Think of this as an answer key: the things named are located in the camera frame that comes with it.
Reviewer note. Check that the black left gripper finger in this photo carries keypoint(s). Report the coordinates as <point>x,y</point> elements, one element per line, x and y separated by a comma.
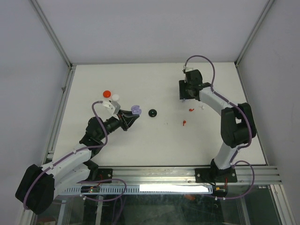
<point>130,120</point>
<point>127,113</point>

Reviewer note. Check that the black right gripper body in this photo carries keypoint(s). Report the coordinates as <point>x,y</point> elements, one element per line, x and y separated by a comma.
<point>184,91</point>

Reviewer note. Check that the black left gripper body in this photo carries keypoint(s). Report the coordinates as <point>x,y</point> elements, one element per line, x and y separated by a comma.
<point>123,123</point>

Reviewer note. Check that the white round charging case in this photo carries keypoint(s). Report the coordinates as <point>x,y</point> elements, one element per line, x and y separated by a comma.
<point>115,97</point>

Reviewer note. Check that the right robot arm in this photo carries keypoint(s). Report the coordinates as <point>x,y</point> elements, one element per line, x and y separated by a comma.
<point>237,127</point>

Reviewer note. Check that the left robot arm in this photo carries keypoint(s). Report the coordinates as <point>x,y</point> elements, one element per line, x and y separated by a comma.
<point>40,185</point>

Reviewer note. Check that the orange round charging case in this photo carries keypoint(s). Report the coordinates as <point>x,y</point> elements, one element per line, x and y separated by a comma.
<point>107,94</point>

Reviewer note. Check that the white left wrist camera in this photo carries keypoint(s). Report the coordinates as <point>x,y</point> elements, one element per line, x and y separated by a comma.
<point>112,107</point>

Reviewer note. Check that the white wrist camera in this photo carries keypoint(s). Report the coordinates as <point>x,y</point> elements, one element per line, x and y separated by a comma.
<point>112,107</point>
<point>186,69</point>

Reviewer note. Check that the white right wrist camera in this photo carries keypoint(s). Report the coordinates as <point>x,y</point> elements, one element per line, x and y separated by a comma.
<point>186,69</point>

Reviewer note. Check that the aluminium frame post right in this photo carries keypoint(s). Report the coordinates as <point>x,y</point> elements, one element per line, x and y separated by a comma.
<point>263,14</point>

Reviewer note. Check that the aluminium frame post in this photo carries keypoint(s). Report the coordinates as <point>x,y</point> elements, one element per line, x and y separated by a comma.
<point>50,31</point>
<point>263,14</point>

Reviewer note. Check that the white slotted cable duct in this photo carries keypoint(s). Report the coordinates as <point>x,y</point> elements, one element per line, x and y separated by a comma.
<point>146,189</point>

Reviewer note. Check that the aluminium mounting rail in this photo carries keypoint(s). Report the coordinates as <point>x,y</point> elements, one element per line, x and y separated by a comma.
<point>188,175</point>

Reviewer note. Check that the aluminium frame post left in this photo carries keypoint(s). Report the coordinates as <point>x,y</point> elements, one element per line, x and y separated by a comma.
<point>50,31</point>

